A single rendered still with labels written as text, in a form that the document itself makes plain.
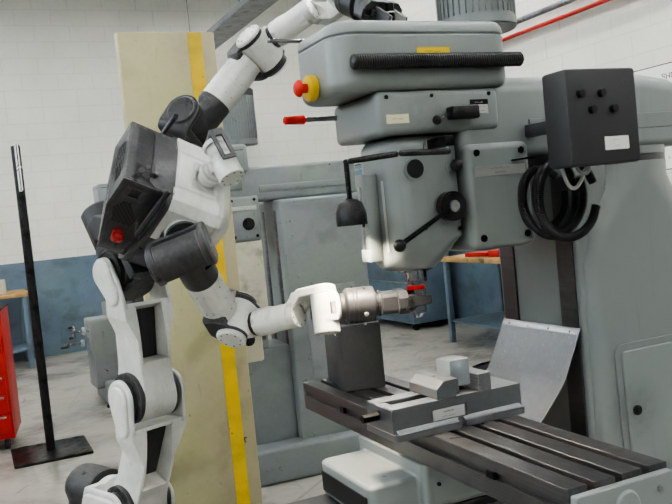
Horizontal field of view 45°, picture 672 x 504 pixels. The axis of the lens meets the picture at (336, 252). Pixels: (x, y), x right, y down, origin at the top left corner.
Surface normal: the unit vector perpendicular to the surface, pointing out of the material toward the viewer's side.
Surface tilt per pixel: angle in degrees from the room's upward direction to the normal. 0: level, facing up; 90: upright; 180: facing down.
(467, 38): 90
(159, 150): 58
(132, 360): 90
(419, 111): 90
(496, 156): 90
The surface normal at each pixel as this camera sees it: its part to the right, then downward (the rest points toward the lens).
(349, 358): 0.22, 0.03
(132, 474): -0.68, 0.11
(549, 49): -0.90, 0.11
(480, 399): 0.42, 0.00
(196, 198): 0.57, -0.55
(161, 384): 0.71, -0.19
